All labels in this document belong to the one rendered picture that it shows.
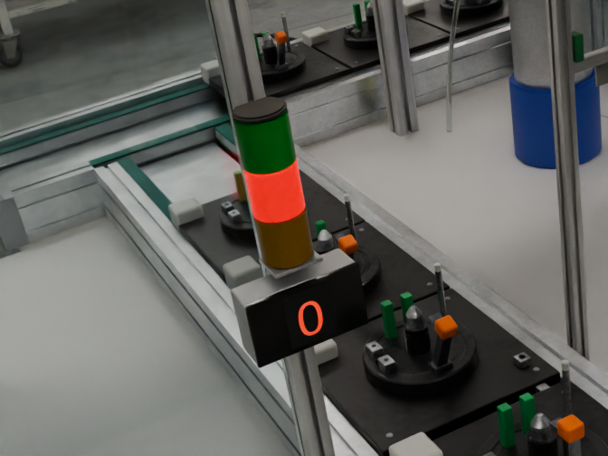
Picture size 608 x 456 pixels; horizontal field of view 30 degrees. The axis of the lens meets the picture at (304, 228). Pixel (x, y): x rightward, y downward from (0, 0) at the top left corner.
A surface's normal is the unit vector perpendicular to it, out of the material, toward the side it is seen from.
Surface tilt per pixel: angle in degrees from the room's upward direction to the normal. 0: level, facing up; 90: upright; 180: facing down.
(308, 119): 90
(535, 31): 90
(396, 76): 90
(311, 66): 0
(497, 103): 0
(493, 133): 0
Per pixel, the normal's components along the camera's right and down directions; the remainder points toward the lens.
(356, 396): -0.16, -0.87
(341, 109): 0.42, 0.37
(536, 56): -0.55, 0.48
